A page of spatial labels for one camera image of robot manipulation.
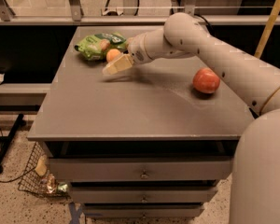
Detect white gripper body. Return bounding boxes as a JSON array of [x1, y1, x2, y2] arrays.
[[128, 33, 152, 64]]

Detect orange fruit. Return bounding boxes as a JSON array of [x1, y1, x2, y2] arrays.
[[106, 49, 120, 63]]

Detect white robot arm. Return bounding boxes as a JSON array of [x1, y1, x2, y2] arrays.
[[103, 13, 280, 224]]

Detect green rice chip bag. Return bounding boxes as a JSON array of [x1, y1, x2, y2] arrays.
[[74, 33, 127, 61]]

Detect red apple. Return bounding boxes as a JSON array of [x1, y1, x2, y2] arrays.
[[192, 68, 220, 94]]

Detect grey drawer cabinet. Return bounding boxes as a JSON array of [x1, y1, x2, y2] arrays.
[[26, 25, 256, 220]]

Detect top grey drawer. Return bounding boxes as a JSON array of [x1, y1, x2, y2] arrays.
[[49, 157, 232, 182]]

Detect grey drawer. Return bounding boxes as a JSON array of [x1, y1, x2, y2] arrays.
[[83, 205, 204, 219], [69, 187, 217, 203], [49, 157, 232, 182]]

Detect middle grey drawer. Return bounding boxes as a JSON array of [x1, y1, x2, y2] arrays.
[[69, 187, 217, 203]]

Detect crumpled snack wrappers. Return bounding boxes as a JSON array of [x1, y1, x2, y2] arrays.
[[35, 165, 68, 195]]

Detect bottom grey drawer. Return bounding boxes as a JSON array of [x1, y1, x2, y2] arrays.
[[83, 205, 204, 219]]

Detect black desk leg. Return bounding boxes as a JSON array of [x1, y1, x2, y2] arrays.
[[0, 114, 25, 174]]

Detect middle metal bracket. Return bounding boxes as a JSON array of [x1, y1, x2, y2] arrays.
[[68, 0, 84, 21]]

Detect left metal bracket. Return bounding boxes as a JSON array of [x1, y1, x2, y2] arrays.
[[0, 0, 15, 21]]

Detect grey metal rail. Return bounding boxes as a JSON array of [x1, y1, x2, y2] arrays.
[[0, 15, 269, 26]]

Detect black floor cable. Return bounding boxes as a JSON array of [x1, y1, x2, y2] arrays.
[[0, 110, 38, 184]]

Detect wire mesh basket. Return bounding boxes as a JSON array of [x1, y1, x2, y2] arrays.
[[18, 143, 68, 198]]

